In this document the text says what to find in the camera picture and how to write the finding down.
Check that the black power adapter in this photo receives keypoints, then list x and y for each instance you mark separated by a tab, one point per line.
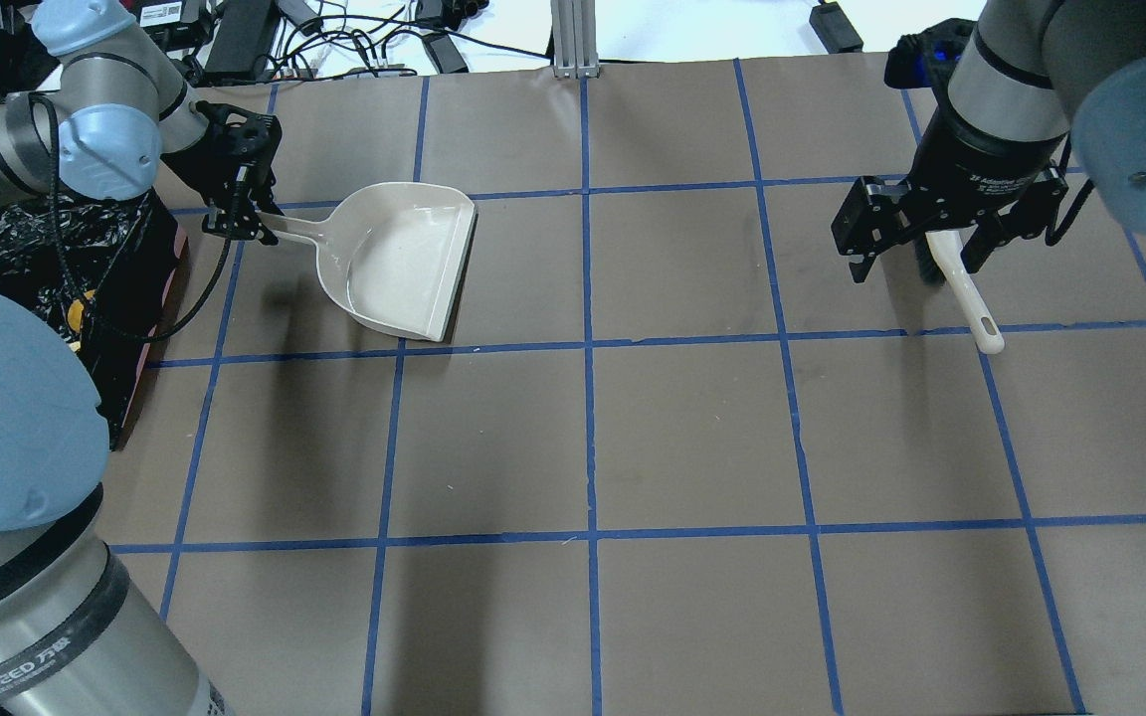
835	31

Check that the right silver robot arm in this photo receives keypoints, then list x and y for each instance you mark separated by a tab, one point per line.
1039	106

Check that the yellow toy potato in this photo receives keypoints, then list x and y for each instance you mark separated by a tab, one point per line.
75	320

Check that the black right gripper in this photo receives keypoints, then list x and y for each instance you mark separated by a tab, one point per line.
991	159

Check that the beige dustpan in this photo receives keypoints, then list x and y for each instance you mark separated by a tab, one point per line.
391	255

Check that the bin with black bag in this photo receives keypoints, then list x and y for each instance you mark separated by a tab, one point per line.
119	259

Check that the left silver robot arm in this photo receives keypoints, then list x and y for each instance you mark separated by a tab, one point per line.
76	635

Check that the beige hand brush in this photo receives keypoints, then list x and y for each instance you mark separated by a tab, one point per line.
939	259

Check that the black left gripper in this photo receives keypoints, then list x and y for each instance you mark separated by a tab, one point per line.
216	171

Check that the aluminium frame post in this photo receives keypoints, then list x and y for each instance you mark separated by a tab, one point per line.
574	35

